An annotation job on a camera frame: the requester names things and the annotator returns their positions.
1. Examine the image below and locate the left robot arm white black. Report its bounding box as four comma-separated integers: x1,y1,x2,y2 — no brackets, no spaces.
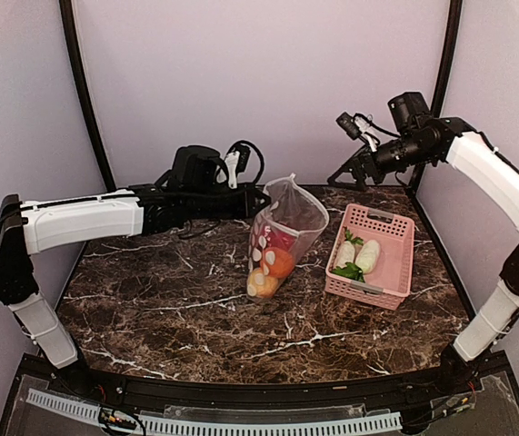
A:
0,183,271,396

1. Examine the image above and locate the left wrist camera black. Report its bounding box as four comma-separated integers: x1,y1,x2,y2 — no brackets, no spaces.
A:
168,145,220,191

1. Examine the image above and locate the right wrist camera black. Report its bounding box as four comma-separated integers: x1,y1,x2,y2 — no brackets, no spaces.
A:
387,92,431,136

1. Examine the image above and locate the bright red tomato toy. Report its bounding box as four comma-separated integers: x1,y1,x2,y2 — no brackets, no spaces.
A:
268,228,296,252

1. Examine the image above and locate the white radish toy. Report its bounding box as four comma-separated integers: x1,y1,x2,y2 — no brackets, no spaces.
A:
334,241,356,268
354,240,381,274

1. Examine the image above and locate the clear polka dot zip bag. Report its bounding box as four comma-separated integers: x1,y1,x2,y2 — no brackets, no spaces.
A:
246,173,329,300

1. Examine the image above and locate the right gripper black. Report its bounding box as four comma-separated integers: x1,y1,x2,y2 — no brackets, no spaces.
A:
327,133,433,192

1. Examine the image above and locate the pink plastic basket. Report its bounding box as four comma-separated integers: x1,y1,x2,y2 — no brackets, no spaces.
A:
325,203,415,311

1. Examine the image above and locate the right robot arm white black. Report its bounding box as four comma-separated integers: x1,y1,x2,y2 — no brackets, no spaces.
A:
328,113,519,394

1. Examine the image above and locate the yellow peach toy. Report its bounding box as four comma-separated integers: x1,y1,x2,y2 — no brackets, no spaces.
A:
247,268,279,298

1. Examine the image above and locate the right black frame post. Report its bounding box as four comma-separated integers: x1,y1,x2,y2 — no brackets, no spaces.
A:
430,0,464,117

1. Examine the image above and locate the left camera cable black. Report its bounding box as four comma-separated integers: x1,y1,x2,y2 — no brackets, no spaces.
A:
229,140,264,187

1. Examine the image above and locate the white slotted cable duct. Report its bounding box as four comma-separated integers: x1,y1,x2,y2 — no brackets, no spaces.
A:
25,388,402,435

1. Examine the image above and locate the orange tangerine toy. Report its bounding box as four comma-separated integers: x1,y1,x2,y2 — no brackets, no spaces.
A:
260,247,295,279

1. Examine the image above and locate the circuit board with leds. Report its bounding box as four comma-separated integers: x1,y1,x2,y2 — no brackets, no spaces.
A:
98,408,138,431

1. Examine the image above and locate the black front rail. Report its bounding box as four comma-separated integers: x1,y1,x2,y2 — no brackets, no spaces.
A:
59,366,443,411

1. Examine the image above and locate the black frame post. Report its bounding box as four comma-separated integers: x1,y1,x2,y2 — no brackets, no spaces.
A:
58,0,116,192
430,0,464,117

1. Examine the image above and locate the left black frame post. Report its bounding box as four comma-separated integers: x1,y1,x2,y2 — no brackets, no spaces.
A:
58,0,116,192

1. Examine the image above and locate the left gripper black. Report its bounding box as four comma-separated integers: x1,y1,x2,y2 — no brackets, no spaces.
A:
185,181,271,219

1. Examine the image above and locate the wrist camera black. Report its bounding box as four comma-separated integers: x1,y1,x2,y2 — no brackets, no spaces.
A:
168,145,220,191
387,92,431,136

